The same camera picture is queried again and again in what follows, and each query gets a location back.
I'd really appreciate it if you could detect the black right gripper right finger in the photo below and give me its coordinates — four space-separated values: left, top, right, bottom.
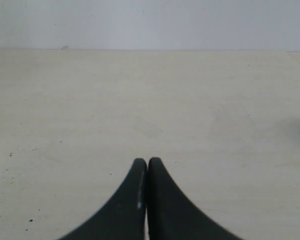
147 157 240 240

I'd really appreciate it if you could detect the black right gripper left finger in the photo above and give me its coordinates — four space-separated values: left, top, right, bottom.
61 158 147 240

